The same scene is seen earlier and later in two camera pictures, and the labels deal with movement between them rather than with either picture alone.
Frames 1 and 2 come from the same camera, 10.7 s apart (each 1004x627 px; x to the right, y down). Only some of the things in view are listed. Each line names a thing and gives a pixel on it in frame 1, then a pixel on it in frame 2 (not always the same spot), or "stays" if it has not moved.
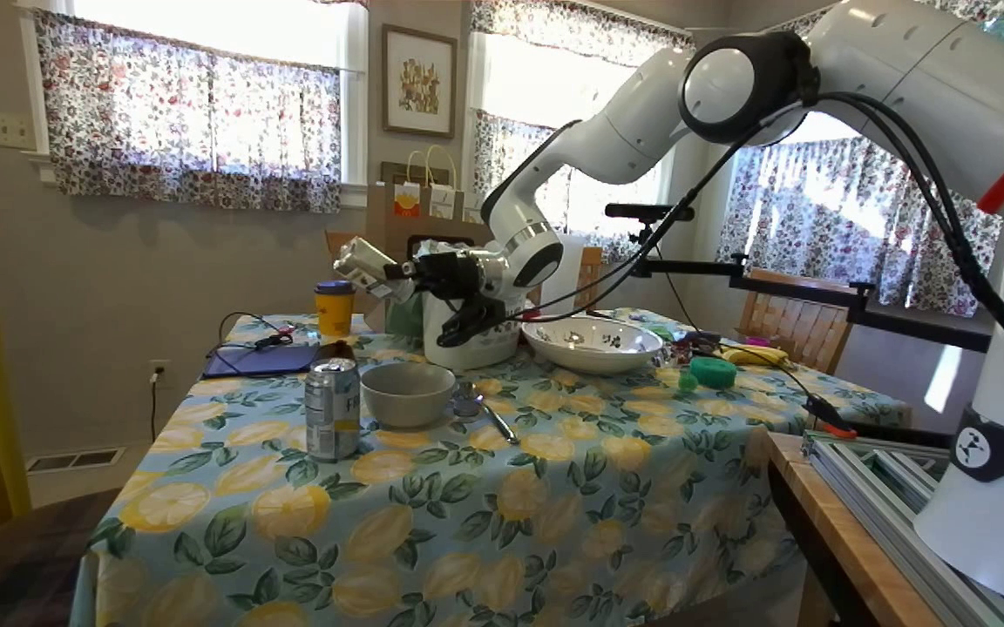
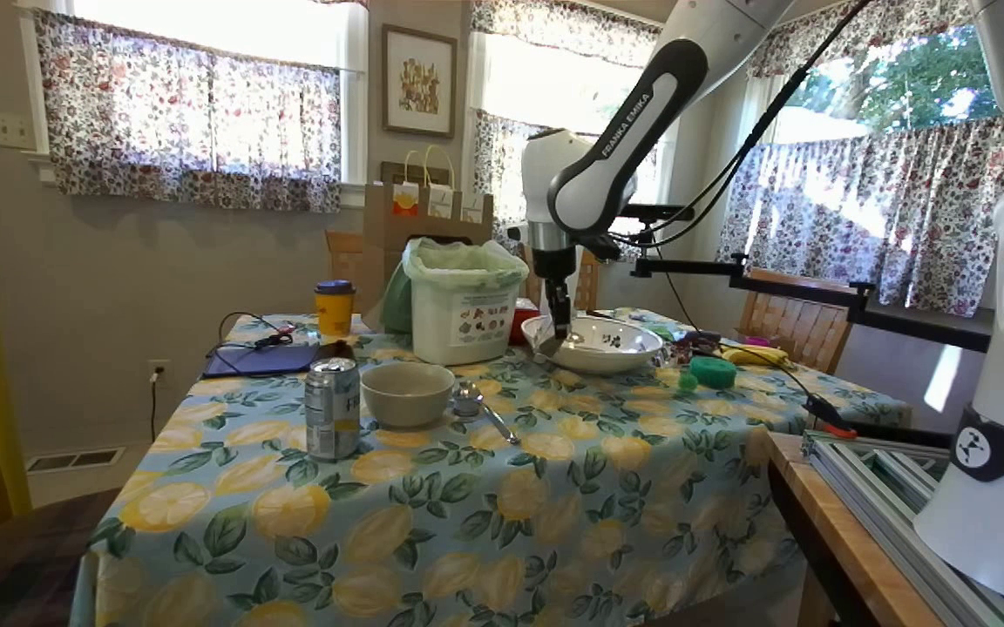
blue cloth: x=257 y=360 stays
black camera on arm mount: x=860 y=296 stays
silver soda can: x=333 y=408 stays
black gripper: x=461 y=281 to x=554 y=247
